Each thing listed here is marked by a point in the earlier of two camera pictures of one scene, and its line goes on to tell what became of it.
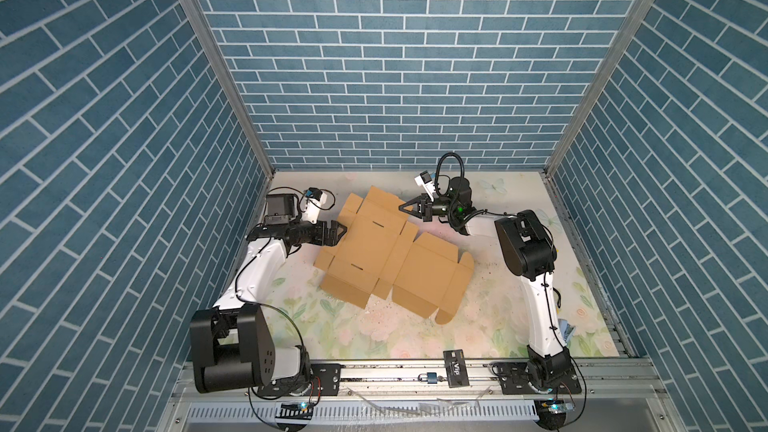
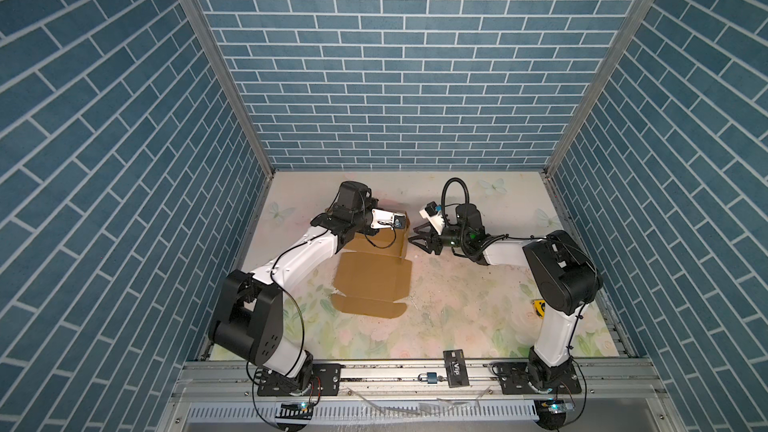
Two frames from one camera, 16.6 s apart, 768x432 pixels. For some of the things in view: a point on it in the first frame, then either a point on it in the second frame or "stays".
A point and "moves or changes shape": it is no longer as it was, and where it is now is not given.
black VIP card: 456,368 stays
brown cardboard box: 378,253 moves or changes shape
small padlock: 432,377 stays
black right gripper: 417,204 -> 431,240
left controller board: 296,411 stays
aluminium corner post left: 201,15 stays
